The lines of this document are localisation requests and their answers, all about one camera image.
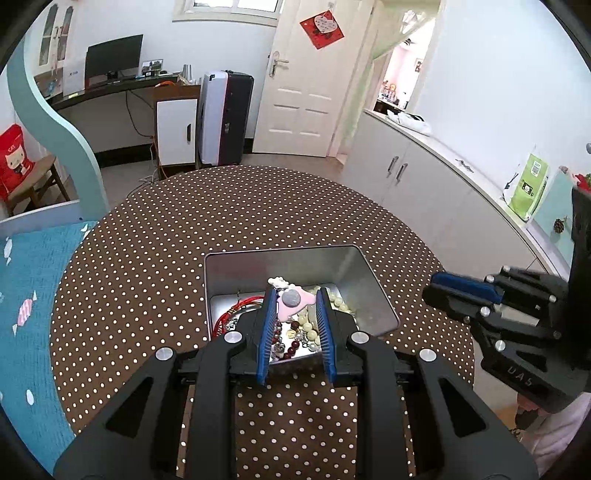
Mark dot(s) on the white drawer cabinet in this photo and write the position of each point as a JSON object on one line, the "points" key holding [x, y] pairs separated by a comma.
{"points": [[175, 129]]}

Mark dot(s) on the red door decoration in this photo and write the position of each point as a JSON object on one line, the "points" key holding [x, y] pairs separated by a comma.
{"points": [[322, 28]]}

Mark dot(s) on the teal bed frame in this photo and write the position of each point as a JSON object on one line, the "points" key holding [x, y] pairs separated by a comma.
{"points": [[60, 134]]}

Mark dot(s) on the light green curtain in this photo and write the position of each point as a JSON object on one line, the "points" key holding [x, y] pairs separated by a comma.
{"points": [[397, 27]]}

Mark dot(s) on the person's right hand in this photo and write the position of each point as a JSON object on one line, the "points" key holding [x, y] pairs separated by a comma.
{"points": [[526, 415]]}

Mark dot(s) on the window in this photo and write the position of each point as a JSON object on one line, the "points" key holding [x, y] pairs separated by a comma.
{"points": [[231, 7]]}

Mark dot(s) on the white cloth bag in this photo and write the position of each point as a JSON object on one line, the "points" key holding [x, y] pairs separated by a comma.
{"points": [[408, 122]]}

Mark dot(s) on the white glass-door cabinet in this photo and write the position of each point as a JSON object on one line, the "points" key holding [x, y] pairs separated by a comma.
{"points": [[55, 32]]}

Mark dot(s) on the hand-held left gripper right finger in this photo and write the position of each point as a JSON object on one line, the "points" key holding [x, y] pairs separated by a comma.
{"points": [[327, 341]]}

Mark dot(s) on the pink white charm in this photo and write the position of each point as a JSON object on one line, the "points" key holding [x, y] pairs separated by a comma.
{"points": [[278, 280]]}

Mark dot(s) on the red cat-print bag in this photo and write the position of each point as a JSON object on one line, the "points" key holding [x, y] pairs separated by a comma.
{"points": [[14, 161]]}

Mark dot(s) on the blue printed blanket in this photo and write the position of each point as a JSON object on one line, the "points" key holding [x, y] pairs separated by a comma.
{"points": [[27, 323]]}

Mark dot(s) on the white door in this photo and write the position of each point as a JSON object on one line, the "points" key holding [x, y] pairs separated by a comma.
{"points": [[304, 92]]}

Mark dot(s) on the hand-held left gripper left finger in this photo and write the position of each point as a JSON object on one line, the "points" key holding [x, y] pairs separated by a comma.
{"points": [[264, 341]]}

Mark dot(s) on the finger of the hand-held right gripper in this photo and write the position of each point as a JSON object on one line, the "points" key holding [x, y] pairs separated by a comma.
{"points": [[466, 285], [457, 302]]}

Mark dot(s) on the dark suitcase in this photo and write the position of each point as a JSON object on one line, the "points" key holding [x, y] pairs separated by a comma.
{"points": [[238, 120]]}

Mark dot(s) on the round polka-dot table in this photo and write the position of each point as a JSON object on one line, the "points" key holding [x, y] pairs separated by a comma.
{"points": [[161, 254]]}

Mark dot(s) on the grey metal box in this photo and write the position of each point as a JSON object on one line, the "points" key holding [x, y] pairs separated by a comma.
{"points": [[295, 263]]}

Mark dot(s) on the white counter cabinet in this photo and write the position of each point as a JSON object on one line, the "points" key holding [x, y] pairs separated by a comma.
{"points": [[443, 194]]}

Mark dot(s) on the person's right forearm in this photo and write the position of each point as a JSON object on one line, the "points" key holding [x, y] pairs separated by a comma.
{"points": [[561, 434]]}

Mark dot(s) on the white box on desk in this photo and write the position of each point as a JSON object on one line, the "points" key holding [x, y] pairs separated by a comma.
{"points": [[74, 83]]}

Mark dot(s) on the brown pine cone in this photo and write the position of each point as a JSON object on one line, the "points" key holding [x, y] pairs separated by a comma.
{"points": [[559, 225]]}

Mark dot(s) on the shelf figurines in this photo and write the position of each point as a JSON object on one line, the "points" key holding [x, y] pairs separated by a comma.
{"points": [[392, 94]]}

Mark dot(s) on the pink hair clip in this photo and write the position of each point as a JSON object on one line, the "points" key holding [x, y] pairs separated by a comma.
{"points": [[295, 302]]}

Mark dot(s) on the light blue board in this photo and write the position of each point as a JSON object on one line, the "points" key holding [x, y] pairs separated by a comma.
{"points": [[551, 203]]}

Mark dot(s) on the wooden chair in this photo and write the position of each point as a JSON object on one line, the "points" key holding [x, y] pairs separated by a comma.
{"points": [[41, 177]]}

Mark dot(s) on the green white bag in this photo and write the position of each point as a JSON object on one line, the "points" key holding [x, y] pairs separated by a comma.
{"points": [[526, 184]]}

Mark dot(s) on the dark desk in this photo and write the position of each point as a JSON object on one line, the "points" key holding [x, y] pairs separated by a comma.
{"points": [[106, 90]]}

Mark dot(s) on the black computer monitor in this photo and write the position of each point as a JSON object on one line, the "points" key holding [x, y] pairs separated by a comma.
{"points": [[113, 57]]}

